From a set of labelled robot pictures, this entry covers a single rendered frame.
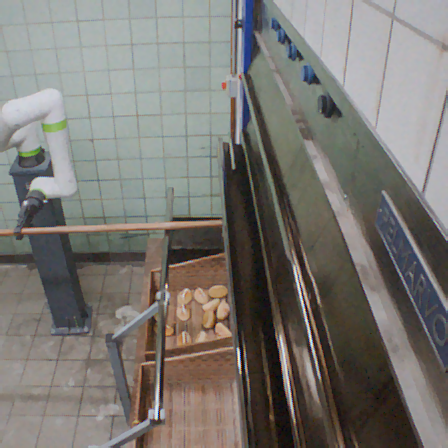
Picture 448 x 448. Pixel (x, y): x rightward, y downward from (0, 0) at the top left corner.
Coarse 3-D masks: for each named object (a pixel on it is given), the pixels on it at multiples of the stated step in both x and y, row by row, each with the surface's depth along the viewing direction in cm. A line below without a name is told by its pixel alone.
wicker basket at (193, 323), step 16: (224, 256) 241; (160, 272) 244; (176, 272) 245; (192, 272) 246; (208, 272) 247; (224, 272) 247; (176, 288) 251; (192, 288) 252; (208, 288) 253; (192, 304) 245; (176, 320) 235; (192, 320) 236; (224, 320) 235; (176, 336) 226; (208, 336) 227; (224, 336) 197; (144, 352) 201; (176, 352) 200; (192, 352) 201
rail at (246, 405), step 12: (228, 192) 172; (228, 204) 166; (228, 216) 160; (228, 228) 154; (228, 240) 149; (228, 252) 145; (240, 312) 124; (240, 324) 121; (240, 336) 117; (240, 348) 114; (240, 360) 111; (240, 372) 108; (240, 384) 106; (240, 396) 104; (252, 432) 95; (252, 444) 93
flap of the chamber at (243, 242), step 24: (216, 144) 210; (240, 168) 193; (240, 192) 178; (240, 216) 165; (240, 240) 154; (240, 264) 144; (240, 288) 135; (264, 288) 137; (264, 312) 129; (264, 336) 122; (264, 360) 115; (264, 384) 109; (240, 408) 103; (264, 408) 103; (264, 432) 98; (288, 432) 99
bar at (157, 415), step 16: (160, 288) 170; (160, 304) 163; (144, 320) 172; (160, 320) 157; (112, 336) 179; (160, 336) 151; (112, 352) 180; (160, 352) 145; (112, 368) 186; (160, 368) 140; (160, 384) 136; (128, 400) 200; (160, 400) 131; (128, 416) 207; (160, 416) 127; (128, 432) 133; (144, 432) 131
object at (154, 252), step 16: (160, 240) 289; (224, 240) 290; (160, 256) 277; (144, 272) 266; (144, 288) 255; (144, 304) 245; (176, 304) 246; (144, 336) 227; (192, 336) 228; (192, 400) 198; (208, 400) 198; (224, 400) 198; (224, 432) 185
